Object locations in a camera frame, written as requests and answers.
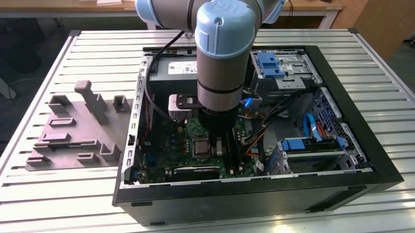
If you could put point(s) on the white box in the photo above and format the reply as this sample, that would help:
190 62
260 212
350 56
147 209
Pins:
110 2

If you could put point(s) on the black PC case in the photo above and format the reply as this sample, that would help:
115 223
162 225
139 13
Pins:
227 204

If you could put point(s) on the wooden desk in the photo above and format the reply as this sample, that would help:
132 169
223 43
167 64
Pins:
98 9

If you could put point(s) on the grey power supply unit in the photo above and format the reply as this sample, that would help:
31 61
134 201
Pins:
175 82

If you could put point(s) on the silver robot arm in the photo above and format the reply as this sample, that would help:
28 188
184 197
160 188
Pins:
220 60

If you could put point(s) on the green motherboard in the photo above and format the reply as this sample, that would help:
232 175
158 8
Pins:
168 145

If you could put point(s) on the blue disk carrier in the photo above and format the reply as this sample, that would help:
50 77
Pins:
291 145

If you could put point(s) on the RAM stick in rack slot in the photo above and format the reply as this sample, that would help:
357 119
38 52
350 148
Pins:
64 146

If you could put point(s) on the black graphics card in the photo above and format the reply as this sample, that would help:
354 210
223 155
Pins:
194 171

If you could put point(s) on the blue drive bracket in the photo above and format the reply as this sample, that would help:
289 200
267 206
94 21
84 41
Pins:
268 60

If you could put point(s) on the blue expansion slot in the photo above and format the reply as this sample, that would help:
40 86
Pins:
152 161

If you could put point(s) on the grey parts rack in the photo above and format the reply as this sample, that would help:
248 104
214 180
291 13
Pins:
84 116

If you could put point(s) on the dark wrist camera box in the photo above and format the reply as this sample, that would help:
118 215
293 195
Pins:
254 98

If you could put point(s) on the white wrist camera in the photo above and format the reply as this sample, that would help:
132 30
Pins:
178 106

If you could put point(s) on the wooden cabinet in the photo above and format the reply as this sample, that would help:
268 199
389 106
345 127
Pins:
386 24

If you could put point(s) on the black RAM slot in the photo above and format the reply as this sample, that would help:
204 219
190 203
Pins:
228 160

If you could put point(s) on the metal disk bay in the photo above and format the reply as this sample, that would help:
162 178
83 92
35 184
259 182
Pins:
314 154

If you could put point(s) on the metal drive cage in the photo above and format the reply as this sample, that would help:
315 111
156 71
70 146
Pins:
290 85

